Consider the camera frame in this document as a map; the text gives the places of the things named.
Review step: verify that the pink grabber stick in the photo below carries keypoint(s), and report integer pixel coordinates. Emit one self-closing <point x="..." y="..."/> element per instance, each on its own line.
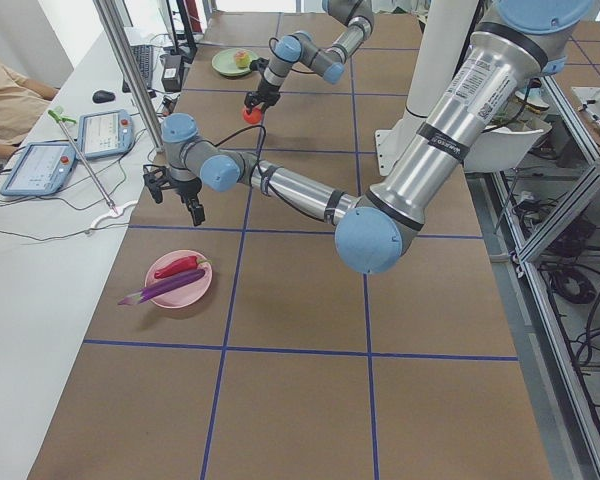
<point x="60" y="120"/>

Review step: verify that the black power adapter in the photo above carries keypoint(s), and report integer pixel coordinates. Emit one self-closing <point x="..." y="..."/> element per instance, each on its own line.
<point x="172" y="75"/>

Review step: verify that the peach fruit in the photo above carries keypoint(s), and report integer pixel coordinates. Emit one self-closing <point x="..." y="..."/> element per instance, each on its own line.
<point x="241" y="59"/>

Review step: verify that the black mouse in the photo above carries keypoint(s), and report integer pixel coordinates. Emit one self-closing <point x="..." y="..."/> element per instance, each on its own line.
<point x="103" y="96"/>

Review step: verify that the aluminium frame post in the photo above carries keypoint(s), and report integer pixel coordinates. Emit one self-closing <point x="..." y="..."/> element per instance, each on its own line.
<point x="114" y="29"/>

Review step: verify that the teach pendant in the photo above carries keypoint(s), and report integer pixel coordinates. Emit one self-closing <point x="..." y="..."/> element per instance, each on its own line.
<point x="105" y="134"/>
<point x="42" y="169"/>

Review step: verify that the white chair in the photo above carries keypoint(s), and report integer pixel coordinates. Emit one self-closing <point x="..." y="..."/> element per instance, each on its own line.
<point x="504" y="148"/>

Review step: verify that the pink plate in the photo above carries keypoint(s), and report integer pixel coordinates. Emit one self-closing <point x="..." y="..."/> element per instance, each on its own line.
<point x="188" y="294"/>

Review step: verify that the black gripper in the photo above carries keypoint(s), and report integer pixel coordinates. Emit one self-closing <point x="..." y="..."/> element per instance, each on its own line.
<point x="187" y="189"/>
<point x="266" y="92"/>

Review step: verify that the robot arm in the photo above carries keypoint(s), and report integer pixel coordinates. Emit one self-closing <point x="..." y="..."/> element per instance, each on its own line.
<point x="471" y="61"/>
<point x="299" y="48"/>

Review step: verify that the purple eggplant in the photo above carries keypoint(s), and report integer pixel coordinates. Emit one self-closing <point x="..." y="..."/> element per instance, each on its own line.
<point x="164" y="286"/>

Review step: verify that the black keyboard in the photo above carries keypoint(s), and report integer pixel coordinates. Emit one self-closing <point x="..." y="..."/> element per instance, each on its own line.
<point x="144" y="58"/>

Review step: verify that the near teach pendant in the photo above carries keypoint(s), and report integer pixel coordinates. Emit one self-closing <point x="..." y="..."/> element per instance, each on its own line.
<point x="42" y="169"/>

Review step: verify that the red chili pepper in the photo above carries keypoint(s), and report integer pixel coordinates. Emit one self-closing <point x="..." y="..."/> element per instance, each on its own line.
<point x="180" y="265"/>

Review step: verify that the far teach pendant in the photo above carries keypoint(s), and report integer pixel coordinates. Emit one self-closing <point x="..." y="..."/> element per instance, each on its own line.
<point x="105" y="134"/>

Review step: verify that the green plate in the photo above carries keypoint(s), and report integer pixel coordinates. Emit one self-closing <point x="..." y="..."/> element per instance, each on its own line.
<point x="223" y="63"/>

